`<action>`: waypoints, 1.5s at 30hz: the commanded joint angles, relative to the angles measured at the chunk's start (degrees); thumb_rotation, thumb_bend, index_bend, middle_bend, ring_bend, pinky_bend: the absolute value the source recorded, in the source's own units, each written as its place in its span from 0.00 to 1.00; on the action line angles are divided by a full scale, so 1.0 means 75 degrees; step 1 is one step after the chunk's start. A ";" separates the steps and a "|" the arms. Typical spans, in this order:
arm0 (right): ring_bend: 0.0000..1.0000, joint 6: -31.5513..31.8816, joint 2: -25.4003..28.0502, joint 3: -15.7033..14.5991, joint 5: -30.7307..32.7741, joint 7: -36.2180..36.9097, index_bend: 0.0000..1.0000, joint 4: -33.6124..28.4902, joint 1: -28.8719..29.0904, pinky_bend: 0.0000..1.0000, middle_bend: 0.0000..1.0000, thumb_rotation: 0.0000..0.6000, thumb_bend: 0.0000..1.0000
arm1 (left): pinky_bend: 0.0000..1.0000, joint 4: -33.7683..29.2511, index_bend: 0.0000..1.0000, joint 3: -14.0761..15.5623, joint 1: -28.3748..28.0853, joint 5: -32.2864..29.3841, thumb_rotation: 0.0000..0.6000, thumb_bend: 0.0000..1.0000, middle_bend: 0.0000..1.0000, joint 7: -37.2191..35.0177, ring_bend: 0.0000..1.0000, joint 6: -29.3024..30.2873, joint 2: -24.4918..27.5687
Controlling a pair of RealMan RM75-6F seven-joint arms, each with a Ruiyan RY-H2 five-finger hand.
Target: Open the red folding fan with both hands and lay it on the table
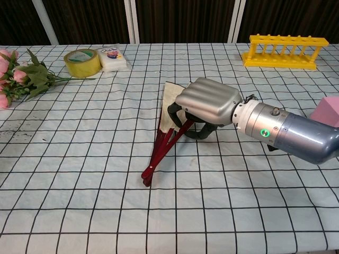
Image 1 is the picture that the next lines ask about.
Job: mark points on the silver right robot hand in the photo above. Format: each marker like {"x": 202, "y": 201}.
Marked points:
{"x": 212, "y": 100}

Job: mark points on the red-ribbed paper folding fan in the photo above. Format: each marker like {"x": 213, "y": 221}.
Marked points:
{"x": 169, "y": 105}

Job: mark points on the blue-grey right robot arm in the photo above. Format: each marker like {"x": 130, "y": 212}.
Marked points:
{"x": 288, "y": 129}

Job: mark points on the yellow test tube rack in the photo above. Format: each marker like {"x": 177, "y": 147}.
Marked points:
{"x": 284, "y": 53}

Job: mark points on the white tissue packet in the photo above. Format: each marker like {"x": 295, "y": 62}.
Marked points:
{"x": 112, "y": 58}

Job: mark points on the pink foam cube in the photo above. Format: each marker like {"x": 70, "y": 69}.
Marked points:
{"x": 327, "y": 108}

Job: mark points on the yellow packing tape roll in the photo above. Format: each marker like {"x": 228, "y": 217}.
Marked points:
{"x": 82, "y": 63}

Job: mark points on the white checkered tablecloth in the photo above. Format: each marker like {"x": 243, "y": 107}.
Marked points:
{"x": 106, "y": 185}

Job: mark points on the pink artificial flower bouquet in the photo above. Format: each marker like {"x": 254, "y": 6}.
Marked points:
{"x": 18, "y": 76}

